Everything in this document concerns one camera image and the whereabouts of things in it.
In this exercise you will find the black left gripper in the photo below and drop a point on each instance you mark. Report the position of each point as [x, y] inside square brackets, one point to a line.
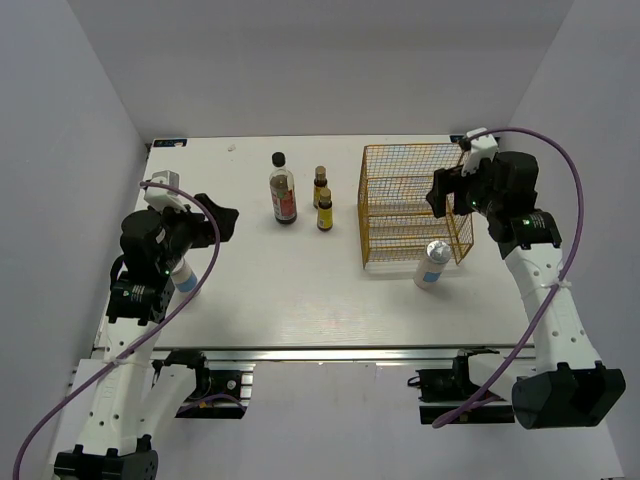
[203, 231]

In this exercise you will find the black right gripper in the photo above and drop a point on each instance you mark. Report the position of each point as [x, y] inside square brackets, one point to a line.
[444, 181]

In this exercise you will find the dark sauce bottle red label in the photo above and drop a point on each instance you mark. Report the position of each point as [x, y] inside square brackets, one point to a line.
[282, 190]

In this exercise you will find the white granule jar silver lid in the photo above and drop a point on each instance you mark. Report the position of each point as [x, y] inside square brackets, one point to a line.
[436, 256]

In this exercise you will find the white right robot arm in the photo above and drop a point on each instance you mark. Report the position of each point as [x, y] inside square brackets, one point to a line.
[570, 386]

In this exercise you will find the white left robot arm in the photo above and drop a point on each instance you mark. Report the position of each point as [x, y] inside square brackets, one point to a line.
[117, 440]

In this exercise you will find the white jar blue label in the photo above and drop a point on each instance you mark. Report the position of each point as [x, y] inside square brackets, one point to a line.
[183, 277]

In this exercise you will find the front small yellow-label bottle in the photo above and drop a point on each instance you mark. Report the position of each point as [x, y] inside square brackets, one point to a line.
[324, 210]

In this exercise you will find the small yellow-label bottle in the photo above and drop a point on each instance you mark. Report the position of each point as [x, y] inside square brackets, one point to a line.
[324, 210]
[320, 182]

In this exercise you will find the blue left corner sticker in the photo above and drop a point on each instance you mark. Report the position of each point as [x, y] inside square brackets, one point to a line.
[169, 143]

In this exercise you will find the rear small yellow-label bottle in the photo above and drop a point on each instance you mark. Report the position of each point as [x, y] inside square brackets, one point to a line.
[320, 182]

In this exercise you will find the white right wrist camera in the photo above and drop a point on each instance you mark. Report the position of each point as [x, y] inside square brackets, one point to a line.
[477, 144]

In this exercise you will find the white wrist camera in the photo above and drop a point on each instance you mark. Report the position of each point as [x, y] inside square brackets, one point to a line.
[477, 144]
[159, 198]

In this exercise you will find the yellow wire rack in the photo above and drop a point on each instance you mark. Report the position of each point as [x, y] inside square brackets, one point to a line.
[395, 221]

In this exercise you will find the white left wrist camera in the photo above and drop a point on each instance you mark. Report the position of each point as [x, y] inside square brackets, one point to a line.
[159, 198]

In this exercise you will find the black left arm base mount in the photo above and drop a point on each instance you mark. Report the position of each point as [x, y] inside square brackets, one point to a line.
[218, 392]

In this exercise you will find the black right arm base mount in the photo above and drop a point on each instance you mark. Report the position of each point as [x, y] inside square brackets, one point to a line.
[443, 389]

